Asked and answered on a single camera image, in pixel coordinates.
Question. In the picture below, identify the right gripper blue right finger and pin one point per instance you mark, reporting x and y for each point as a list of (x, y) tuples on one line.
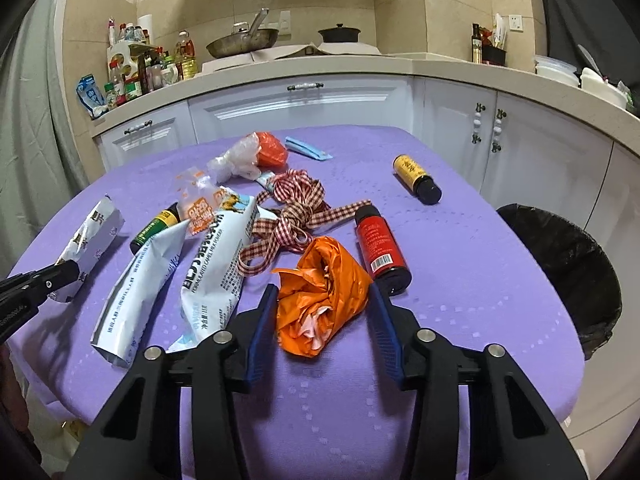
[(381, 314)]

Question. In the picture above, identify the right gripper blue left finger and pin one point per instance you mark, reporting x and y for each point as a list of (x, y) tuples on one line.
[(262, 328)]

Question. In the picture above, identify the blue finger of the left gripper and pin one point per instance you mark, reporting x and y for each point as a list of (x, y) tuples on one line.
[(34, 287)]

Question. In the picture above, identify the orange plastic bag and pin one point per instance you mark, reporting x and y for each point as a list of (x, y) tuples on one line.
[(325, 291)]

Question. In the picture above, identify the red checkered ribbon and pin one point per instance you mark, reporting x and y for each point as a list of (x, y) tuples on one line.
[(303, 209)]

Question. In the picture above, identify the clear orange-print plastic bag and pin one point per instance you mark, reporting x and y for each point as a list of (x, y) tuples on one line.
[(198, 199)]

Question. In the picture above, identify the light blue wrapper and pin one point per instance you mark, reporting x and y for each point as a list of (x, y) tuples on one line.
[(302, 148)]

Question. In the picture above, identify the black-lined trash bin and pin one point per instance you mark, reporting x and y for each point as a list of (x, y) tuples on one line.
[(576, 266)]

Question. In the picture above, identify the large white snack bag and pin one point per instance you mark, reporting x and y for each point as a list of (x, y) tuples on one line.
[(213, 283)]

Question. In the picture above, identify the red label dark bottle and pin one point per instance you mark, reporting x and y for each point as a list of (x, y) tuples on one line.
[(381, 255)]

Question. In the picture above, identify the silver white foil packet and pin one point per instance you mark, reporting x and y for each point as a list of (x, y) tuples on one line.
[(87, 246)]

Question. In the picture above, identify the white blue-print wrapper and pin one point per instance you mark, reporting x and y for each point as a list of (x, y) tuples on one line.
[(128, 307)]

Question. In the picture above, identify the green label dark bottle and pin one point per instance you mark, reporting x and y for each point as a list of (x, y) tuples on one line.
[(165, 219)]

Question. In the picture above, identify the white teal tube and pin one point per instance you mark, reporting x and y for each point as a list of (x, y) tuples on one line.
[(265, 180)]

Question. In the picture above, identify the yellow label dark bottle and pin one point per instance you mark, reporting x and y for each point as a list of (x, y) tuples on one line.
[(417, 180)]

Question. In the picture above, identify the blue white milk carton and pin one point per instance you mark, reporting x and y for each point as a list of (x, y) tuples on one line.
[(91, 97)]

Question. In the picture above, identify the cooking oil bottle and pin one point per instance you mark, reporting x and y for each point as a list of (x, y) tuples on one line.
[(185, 55)]

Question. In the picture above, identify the steel wok pan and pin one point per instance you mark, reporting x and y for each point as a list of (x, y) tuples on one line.
[(245, 38)]

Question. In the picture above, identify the black cooking pot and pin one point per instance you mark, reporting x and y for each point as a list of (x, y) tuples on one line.
[(339, 34)]

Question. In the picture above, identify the black red utensil holder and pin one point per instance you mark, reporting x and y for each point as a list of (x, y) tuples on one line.
[(492, 55)]

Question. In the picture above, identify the dark sauce bottle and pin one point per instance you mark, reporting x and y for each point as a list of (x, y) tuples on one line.
[(477, 44)]

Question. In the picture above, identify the white plastic container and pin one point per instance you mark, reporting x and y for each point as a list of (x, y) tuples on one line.
[(556, 70)]

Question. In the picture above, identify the white bowl with spoon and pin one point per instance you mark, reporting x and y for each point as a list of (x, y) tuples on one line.
[(593, 82)]

